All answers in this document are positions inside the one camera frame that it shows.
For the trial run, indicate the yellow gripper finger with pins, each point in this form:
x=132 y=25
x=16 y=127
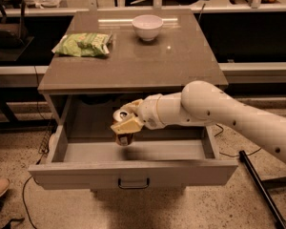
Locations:
x=124 y=123
x=132 y=107

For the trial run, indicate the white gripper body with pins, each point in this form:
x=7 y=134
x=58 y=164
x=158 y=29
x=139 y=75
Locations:
x=149 y=113

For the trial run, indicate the orange soda can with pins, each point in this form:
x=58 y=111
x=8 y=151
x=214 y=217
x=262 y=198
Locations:
x=123 y=140

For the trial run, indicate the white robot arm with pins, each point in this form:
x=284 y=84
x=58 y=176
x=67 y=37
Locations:
x=199 y=104

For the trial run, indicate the open grey top drawer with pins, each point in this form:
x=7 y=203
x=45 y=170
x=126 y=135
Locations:
x=84 y=155

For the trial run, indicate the grey drawer cabinet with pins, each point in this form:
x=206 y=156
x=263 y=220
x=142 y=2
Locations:
x=179 y=55

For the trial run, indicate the green chip bag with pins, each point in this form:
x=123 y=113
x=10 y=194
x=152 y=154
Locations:
x=83 y=44

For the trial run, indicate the white ceramic bowl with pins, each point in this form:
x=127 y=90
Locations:
x=147 y=27

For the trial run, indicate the black metal floor stand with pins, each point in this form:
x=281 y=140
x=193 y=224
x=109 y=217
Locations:
x=264 y=186

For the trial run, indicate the dark chair left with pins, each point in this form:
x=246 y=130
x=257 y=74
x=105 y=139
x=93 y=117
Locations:
x=14 y=37

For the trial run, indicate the black drawer handle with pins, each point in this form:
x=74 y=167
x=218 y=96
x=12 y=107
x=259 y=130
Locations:
x=133 y=184

